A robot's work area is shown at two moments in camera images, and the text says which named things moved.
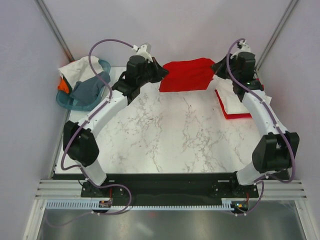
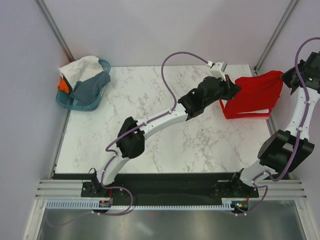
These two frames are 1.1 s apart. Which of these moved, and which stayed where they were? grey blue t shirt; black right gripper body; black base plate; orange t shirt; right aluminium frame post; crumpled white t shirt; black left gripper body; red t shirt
Moved: black left gripper body; black right gripper body; red t shirt
Stayed: black base plate; grey blue t shirt; right aluminium frame post; orange t shirt; crumpled white t shirt
